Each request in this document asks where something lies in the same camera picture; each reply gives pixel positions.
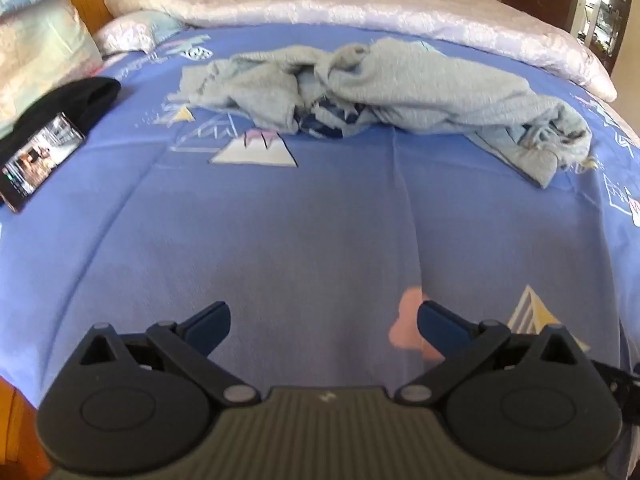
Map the black knit cloth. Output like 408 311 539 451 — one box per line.
0 77 123 163

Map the grey sweatshirt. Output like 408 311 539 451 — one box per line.
179 37 593 190

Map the small white blue pillow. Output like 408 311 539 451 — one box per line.
94 10 190 56

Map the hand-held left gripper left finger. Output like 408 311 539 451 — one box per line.
67 301 262 407

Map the smartphone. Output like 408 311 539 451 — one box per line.
0 112 87 215

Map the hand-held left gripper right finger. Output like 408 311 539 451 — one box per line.
397 300 593 407

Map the wooden bed frame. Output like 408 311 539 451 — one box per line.
0 374 53 480

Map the glass display cabinet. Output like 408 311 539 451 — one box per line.
575 0 628 63

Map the white quilt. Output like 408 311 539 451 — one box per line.
102 0 619 103

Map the large pale patterned pillow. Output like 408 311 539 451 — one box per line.
0 0 104 137

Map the blue printed bedsheet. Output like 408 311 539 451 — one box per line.
0 22 640 408

